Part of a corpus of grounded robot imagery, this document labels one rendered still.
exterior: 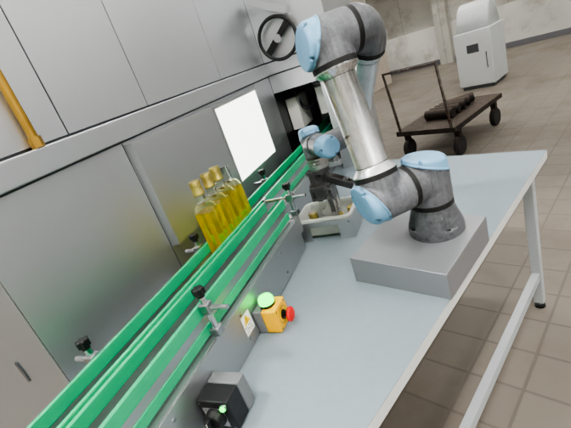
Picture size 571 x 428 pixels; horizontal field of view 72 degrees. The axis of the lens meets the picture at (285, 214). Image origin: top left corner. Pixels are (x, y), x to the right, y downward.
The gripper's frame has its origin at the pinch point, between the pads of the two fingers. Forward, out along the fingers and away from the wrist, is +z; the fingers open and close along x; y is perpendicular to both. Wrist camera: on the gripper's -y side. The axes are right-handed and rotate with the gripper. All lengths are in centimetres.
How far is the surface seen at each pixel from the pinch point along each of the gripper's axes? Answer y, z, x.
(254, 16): 38, -82, -73
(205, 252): 30, -14, 43
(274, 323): 7, 2, 58
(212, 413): 8, -1, 87
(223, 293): 14, -12, 62
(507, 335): -50, 61, 0
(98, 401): 22, -15, 97
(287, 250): 11.6, -2.8, 26.9
